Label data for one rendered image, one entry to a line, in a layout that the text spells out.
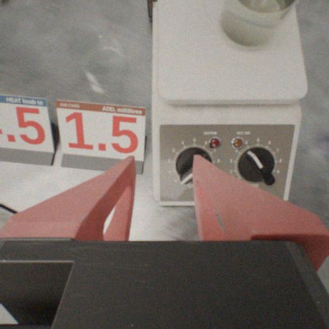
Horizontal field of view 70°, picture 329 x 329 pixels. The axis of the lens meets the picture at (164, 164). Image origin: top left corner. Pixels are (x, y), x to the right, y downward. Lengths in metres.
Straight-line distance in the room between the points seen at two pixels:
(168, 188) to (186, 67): 0.11
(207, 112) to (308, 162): 0.14
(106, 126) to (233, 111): 0.13
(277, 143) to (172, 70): 0.11
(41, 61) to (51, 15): 0.07
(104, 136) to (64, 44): 0.15
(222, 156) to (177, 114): 0.05
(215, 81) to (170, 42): 0.05
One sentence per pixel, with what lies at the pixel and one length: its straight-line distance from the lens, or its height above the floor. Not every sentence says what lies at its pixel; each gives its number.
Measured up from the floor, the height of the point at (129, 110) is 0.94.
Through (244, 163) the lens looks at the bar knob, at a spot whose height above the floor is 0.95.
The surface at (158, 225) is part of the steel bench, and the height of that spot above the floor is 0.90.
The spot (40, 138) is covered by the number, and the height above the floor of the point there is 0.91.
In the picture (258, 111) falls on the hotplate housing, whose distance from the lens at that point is 0.22.
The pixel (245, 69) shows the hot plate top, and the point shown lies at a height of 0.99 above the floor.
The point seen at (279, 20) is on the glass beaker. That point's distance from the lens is 0.21.
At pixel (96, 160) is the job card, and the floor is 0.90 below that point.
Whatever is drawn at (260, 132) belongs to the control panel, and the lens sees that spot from 0.22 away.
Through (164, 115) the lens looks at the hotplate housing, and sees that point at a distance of 0.20.
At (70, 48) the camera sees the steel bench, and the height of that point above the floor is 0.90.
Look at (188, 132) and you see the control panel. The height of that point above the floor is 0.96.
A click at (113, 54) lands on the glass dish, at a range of 0.33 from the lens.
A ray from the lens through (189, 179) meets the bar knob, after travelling 0.20.
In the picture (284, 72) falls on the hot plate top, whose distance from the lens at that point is 0.22.
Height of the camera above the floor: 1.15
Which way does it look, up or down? 77 degrees down
